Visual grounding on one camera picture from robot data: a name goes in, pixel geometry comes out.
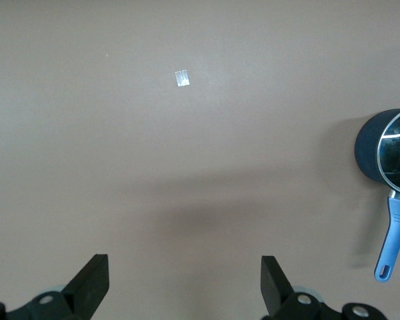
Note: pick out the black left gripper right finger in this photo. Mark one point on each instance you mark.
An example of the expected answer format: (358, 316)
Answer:
(276, 290)

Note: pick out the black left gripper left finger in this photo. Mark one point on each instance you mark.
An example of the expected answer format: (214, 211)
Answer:
(83, 290)

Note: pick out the brown table cover sheet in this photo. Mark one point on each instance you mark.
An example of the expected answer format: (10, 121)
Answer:
(186, 166)

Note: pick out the small clear tape piece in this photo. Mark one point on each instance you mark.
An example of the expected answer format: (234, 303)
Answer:
(182, 78)

